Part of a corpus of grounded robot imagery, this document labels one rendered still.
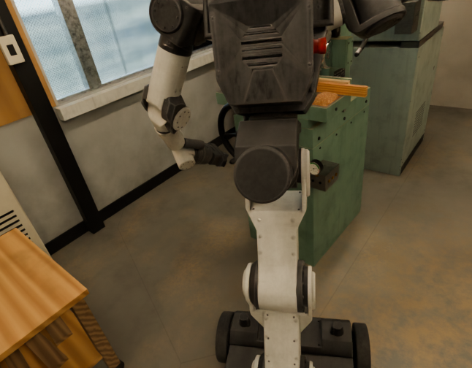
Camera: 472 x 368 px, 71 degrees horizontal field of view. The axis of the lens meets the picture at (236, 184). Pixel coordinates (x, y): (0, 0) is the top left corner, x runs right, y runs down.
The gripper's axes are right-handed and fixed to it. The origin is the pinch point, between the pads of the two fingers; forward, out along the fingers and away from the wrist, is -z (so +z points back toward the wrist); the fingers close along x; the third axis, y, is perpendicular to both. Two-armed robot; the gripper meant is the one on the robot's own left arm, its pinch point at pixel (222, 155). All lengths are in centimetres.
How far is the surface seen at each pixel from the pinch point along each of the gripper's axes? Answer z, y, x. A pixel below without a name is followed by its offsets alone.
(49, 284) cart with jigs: 56, -58, 6
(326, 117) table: -15.4, 36.5, 22.2
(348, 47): -35, 63, 2
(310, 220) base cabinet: -42, -10, 34
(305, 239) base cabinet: -49, -22, 37
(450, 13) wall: -236, 141, -45
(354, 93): -26, 49, 21
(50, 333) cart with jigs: 47, -94, 6
